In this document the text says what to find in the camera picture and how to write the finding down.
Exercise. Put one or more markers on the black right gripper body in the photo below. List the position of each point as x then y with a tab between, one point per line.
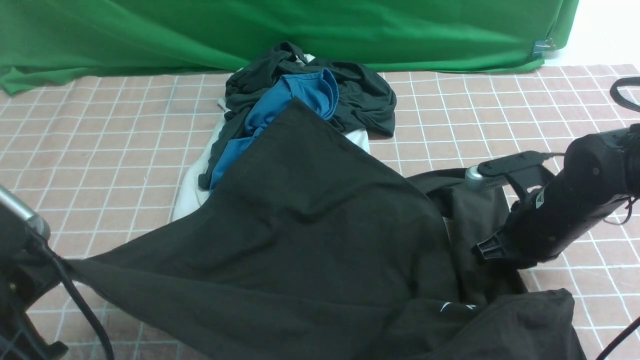
541	227

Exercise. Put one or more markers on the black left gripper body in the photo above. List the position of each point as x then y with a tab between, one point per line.
25	278

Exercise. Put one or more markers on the dark gray long-sleeved shirt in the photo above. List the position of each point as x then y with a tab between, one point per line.
311	249

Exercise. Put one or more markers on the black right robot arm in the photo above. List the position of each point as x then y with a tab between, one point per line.
600	174

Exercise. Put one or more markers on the white shirt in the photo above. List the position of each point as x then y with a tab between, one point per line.
243	90

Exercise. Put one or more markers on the dark teal gray shirt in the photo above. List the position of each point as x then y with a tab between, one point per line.
366	101

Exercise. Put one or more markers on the blue shirt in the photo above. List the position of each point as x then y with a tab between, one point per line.
319	91

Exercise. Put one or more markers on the pink checkered tablecloth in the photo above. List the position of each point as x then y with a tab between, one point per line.
101	159

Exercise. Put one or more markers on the blue binder clip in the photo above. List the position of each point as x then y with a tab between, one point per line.
543	47

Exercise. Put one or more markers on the green backdrop cloth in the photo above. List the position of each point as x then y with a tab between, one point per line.
47	42

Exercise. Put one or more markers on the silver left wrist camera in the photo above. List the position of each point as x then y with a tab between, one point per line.
20	226

